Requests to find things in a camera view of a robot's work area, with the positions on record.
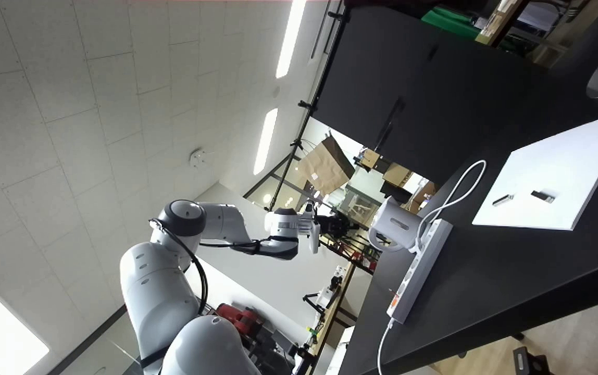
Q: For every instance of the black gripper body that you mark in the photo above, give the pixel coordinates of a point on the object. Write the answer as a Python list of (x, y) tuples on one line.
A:
[(329, 223)]

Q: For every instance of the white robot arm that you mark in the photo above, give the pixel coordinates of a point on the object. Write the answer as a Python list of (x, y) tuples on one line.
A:
[(159, 293)]

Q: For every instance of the brown paper bag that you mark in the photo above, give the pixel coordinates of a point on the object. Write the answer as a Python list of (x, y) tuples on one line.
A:
[(325, 168)]

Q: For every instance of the white power strip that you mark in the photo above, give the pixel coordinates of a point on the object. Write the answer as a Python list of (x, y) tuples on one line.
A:
[(420, 273)]

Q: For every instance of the red machine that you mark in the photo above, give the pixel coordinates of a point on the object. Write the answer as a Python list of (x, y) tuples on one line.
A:
[(237, 320)]

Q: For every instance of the round ceiling smoke detector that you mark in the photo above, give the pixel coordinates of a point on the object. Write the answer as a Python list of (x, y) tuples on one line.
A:
[(197, 156)]

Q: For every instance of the black backdrop cloth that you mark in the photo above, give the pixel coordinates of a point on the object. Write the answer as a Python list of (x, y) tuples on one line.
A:
[(414, 91)]

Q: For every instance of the small black part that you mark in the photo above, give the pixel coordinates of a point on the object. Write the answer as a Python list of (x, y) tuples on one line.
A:
[(541, 196), (503, 199)]

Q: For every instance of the white flat board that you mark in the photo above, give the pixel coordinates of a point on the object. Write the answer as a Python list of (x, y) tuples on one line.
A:
[(561, 173)]

